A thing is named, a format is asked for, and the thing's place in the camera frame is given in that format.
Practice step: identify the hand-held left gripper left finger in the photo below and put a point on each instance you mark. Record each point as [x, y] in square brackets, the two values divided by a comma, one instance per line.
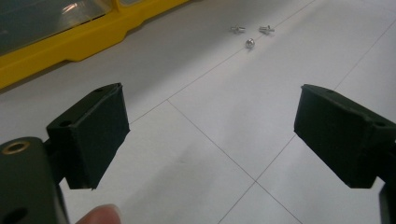
[93, 140]

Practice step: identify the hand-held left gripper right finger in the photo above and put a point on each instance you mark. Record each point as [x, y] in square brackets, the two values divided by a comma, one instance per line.
[339, 137]

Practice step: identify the yellow black organizer cabinet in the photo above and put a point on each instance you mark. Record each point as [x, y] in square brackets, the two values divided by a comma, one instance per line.
[77, 46]

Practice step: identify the small silver screw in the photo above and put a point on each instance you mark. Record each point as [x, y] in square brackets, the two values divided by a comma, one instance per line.
[250, 43]
[266, 29]
[237, 29]

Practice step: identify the set of clear drawers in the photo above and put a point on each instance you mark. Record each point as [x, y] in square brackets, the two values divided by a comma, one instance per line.
[46, 21]

